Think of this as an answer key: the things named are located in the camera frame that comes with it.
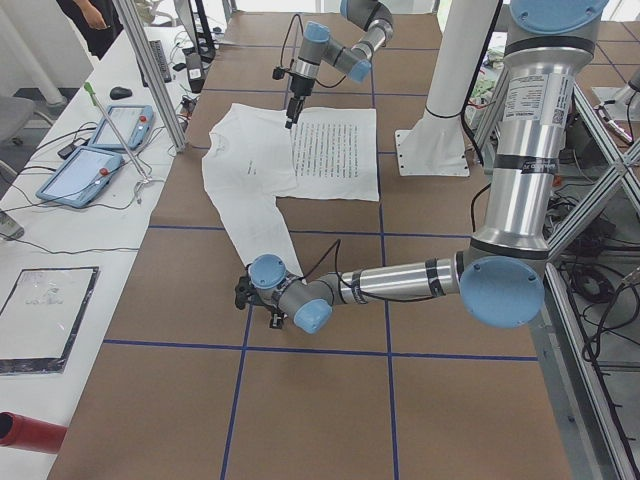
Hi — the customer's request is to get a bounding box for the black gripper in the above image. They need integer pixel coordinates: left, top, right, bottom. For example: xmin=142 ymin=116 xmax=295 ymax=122
xmin=285 ymin=75 xmax=311 ymax=129
xmin=269 ymin=308 xmax=286 ymax=329

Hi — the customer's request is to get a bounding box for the white long-sleeve printed shirt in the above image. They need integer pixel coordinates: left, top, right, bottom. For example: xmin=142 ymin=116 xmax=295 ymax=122
xmin=202 ymin=103 xmax=379 ymax=274

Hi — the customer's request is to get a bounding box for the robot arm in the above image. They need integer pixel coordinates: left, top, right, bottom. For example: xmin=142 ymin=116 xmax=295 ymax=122
xmin=248 ymin=1 xmax=604 ymax=333
xmin=281 ymin=1 xmax=393 ymax=129

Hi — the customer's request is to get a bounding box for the white central pillar with base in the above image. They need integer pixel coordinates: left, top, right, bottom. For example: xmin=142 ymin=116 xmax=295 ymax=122
xmin=396 ymin=0 xmax=501 ymax=177

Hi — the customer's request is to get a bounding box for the black keyboard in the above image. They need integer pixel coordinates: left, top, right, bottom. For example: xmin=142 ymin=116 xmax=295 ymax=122
xmin=149 ymin=40 xmax=172 ymax=83

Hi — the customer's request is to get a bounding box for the far blue teach pendant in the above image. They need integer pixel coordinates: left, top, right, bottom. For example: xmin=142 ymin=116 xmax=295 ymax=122
xmin=89 ymin=104 xmax=154 ymax=152

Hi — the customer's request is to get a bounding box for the blue teach pendant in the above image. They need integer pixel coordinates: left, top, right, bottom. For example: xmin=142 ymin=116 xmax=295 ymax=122
xmin=89 ymin=104 xmax=154 ymax=152
xmin=36 ymin=147 xmax=124 ymax=208

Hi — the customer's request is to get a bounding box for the black computer mouse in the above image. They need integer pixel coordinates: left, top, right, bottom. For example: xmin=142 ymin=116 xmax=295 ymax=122
xmin=109 ymin=86 xmax=133 ymax=100

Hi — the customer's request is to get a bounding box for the person in yellow shirt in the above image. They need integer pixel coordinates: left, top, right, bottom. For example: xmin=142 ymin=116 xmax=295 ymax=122
xmin=56 ymin=0 xmax=123 ymax=60

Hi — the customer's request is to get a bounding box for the near blue teach pendant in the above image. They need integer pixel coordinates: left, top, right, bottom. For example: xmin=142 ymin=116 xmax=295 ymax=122
xmin=36 ymin=147 xmax=124 ymax=208

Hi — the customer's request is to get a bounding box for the framed white sheet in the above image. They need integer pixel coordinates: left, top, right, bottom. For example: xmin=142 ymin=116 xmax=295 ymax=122
xmin=1 ymin=266 xmax=99 ymax=376

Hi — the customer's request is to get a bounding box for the red cylinder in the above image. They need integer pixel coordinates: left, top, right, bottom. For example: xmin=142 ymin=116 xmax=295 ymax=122
xmin=1 ymin=412 xmax=67 ymax=454

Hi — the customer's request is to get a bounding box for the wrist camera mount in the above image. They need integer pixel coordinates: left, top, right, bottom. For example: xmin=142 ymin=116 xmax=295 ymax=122
xmin=272 ymin=66 xmax=292 ymax=80
xmin=234 ymin=275 xmax=256 ymax=310

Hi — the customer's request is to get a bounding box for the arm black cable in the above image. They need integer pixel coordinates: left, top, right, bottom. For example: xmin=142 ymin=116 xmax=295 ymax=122
xmin=278 ymin=13 xmax=351 ymax=89
xmin=299 ymin=238 xmax=451 ymax=304

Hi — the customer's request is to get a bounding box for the aluminium frame post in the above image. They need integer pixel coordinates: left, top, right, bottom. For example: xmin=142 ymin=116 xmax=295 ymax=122
xmin=113 ymin=0 xmax=186 ymax=153

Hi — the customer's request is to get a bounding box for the metal rod with green handle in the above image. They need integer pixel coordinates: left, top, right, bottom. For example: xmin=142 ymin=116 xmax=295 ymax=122
xmin=84 ymin=82 xmax=162 ymax=196

